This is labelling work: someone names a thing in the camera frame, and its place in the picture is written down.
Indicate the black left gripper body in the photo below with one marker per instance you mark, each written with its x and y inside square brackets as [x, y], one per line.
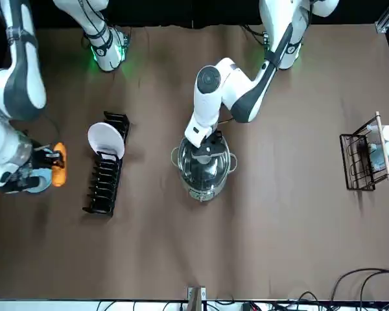
[212, 144]

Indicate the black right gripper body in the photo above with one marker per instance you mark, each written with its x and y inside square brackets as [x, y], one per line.
[39, 155]

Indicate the orange corn cob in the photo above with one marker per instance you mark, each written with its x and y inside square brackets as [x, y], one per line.
[58, 176]

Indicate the glass pot lid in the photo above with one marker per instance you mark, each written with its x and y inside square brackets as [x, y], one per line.
[210, 176]

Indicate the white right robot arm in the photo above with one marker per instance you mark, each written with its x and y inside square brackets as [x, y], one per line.
[0, 139]

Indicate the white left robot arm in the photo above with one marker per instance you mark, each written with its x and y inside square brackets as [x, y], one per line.
[233, 84]

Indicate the light blue round plate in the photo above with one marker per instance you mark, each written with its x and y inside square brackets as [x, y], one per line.
[40, 183]

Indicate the white round plate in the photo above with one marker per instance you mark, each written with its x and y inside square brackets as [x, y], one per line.
[105, 137]

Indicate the pale green steel pot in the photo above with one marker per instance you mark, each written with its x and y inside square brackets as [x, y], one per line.
[197, 193]

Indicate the black dish rack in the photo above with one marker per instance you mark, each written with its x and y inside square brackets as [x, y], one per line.
[100, 194]

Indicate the white cup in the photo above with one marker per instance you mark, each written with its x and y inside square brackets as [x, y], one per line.
[388, 132]

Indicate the aluminium camera post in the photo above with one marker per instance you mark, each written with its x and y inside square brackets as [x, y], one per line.
[197, 298]

